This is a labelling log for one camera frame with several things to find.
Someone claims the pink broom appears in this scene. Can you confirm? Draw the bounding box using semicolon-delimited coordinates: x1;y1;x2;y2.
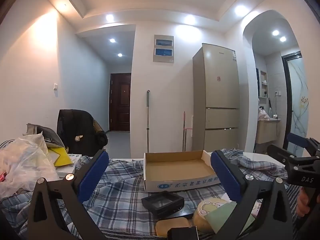
182;110;193;152

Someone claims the cardboard box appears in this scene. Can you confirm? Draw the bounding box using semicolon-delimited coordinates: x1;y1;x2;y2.
143;150;225;193

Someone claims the electrical panel box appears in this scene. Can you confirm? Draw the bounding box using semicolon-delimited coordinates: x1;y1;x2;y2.
153;34;175;63

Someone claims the white remote control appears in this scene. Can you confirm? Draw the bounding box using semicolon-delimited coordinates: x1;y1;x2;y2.
251;200;263;218

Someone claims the blue plaid shirt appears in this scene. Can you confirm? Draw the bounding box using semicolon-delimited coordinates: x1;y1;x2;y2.
0;149;300;240

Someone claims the black square display box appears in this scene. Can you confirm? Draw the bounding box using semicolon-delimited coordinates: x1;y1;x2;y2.
141;191;185;218

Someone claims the grey striped cloth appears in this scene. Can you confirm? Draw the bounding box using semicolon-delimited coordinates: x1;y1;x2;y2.
285;184;301;220

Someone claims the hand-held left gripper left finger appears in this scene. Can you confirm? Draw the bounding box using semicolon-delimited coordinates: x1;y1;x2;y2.
27;149;110;240

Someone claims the clear plastic bag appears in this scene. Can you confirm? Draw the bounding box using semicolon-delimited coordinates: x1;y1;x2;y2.
0;133;60;198

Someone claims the grey bag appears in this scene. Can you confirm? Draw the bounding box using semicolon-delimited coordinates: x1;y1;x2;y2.
25;123;65;148

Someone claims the beige refrigerator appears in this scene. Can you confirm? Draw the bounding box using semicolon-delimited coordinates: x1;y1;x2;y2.
192;43;240;153

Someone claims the black jacket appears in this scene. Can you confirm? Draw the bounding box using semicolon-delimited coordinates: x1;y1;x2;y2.
57;109;108;157

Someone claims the frosted glass patterned door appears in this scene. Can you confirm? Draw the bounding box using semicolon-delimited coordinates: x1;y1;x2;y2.
281;51;310;153

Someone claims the orange plastic case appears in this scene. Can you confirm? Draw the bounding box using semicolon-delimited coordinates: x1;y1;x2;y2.
155;217;191;238

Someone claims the yellow round cartoon tin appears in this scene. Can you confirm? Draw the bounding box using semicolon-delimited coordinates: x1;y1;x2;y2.
192;197;233;234

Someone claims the dark brown door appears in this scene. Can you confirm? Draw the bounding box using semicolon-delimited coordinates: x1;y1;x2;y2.
109;73;132;132

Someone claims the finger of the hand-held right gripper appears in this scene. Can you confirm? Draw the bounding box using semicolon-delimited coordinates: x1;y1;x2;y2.
287;132;320;156
266;143;320;168

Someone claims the yellow paper folder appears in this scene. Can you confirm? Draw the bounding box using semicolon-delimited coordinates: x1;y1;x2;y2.
49;146;73;167

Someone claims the white flat box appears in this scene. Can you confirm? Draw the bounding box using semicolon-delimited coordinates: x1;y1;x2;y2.
56;154;82;176

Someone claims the wall niche shelf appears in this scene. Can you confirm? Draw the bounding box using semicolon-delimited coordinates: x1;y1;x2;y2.
259;70;269;98

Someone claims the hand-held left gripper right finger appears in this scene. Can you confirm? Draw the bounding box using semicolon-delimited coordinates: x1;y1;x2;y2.
210;149;293;240

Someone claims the grey mop handle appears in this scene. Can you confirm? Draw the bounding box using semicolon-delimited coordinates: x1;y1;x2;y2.
146;89;151;153

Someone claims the green card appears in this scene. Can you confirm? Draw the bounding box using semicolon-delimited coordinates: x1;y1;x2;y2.
206;202;238;231

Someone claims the beige vanity cabinet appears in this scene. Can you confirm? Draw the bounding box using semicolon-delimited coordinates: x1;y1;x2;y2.
256;119;280;145

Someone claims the person's right hand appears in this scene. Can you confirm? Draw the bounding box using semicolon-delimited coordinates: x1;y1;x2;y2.
296;188;312;217

